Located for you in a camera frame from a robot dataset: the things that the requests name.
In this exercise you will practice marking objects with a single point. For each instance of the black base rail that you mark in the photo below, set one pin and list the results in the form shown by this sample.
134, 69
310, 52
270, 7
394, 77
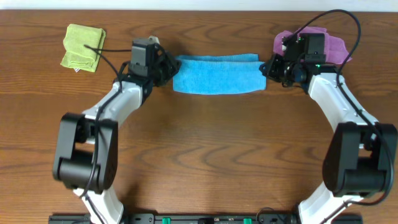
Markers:
148, 218

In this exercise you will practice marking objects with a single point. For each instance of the blue cloth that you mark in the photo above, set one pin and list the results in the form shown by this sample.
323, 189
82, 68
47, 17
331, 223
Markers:
219, 75

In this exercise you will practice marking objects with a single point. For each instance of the folded green cloth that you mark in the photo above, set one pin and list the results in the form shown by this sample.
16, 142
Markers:
77, 55

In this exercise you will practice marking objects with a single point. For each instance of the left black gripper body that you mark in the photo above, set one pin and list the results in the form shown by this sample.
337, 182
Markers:
169, 71

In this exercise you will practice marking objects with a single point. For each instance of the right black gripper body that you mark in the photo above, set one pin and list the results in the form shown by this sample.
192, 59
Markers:
273, 69

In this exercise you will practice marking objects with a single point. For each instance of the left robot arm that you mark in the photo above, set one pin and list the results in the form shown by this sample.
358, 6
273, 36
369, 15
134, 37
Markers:
86, 156

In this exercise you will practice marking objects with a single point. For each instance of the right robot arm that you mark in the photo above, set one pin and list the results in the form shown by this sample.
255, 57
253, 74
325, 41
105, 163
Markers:
358, 168

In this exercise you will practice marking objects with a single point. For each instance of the crumpled purple cloth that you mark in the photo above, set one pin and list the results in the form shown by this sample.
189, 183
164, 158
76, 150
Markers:
334, 49

